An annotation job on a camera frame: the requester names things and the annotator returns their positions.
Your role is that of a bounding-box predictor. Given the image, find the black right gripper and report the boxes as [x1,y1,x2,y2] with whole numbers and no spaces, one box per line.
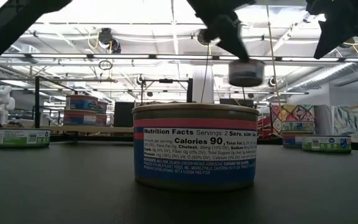
[305,0,358,60]

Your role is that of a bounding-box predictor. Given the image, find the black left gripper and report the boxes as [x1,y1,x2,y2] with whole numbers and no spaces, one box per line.
[185,0,256,63]

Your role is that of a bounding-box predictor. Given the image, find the green white tuna can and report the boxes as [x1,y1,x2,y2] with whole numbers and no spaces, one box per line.
[0,129,52,149]
[280,120,316,133]
[301,134,352,154]

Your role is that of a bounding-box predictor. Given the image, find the black monitor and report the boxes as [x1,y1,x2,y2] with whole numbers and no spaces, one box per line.
[219,98,255,109]
[113,101,135,128]

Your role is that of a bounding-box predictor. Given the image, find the grey cloth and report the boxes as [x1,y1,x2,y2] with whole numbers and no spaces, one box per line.
[314,105,335,136]

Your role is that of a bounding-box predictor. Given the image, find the colourful patchwork quilt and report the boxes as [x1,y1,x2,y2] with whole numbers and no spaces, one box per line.
[270,104,316,135]

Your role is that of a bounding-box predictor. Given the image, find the red cart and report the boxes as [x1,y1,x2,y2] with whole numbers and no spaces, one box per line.
[257,113,273,140]

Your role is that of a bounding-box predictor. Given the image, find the long ceiling light bar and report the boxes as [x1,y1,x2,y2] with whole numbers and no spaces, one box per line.
[0,53,358,63]

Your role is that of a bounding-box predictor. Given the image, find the wooden tray board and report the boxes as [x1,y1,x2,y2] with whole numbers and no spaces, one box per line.
[0,75,195,135]

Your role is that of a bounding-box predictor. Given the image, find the black table mat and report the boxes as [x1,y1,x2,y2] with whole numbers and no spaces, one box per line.
[0,141,358,224]

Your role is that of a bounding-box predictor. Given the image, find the silver air duct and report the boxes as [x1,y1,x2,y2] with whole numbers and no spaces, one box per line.
[286,62,358,91]

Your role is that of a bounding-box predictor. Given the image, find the yellow hanging cord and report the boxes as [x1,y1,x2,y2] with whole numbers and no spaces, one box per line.
[265,0,282,106]

